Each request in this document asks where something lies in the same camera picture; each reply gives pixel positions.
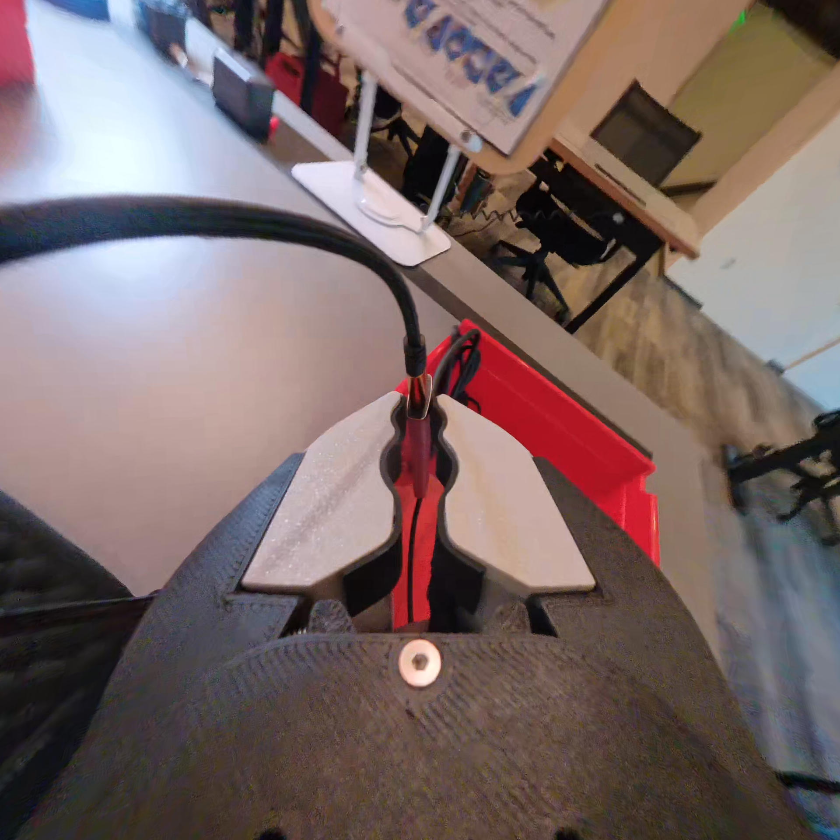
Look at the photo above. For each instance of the instruction board with white stand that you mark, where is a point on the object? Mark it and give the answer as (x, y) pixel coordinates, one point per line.
(459, 65)

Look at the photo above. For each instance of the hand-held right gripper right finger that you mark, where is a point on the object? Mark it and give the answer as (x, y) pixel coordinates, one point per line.
(512, 518)

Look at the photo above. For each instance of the red case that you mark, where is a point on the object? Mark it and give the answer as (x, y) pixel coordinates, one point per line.
(289, 75)

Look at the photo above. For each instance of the wooden desk with black legs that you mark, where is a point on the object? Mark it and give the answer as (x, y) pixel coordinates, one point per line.
(656, 210)

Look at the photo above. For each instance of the red plastic bin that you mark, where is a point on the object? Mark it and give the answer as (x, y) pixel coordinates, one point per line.
(558, 420)

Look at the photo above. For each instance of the dark monitor screen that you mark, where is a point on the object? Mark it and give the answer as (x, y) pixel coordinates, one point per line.
(646, 134)

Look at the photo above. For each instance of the black office chair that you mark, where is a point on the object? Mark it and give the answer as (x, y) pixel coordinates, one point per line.
(564, 229)

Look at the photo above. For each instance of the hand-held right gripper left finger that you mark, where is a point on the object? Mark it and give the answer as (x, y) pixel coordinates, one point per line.
(321, 505)

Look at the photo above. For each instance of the red plastic box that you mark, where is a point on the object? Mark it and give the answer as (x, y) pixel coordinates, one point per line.
(14, 39)

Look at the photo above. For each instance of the dark battery charger case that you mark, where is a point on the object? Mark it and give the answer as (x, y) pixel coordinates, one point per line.
(239, 92)

